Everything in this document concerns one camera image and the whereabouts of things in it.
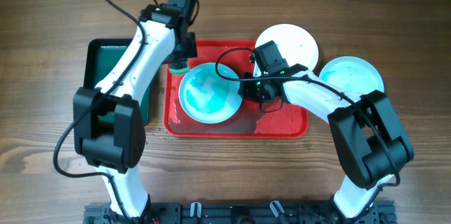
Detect green sponge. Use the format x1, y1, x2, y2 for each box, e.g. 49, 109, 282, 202
168, 61, 190, 75

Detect light blue plate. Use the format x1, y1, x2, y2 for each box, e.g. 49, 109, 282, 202
178, 63, 242, 124
319, 56, 385, 94

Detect white plate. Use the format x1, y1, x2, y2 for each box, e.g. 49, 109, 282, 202
255, 24, 319, 73

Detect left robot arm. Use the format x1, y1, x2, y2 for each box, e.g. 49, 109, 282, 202
73, 0, 199, 223

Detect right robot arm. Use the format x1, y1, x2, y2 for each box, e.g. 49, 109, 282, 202
239, 41, 414, 223

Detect dark green tray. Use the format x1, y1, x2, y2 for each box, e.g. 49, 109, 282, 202
83, 38, 154, 125

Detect right black cable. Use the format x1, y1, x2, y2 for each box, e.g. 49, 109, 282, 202
214, 46, 402, 220

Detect black cable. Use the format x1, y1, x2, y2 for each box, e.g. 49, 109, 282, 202
214, 46, 402, 220
52, 0, 159, 218

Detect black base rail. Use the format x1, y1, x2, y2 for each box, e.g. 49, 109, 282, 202
82, 201, 397, 224

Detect left black cable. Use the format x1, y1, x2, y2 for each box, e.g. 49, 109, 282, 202
52, 0, 159, 218

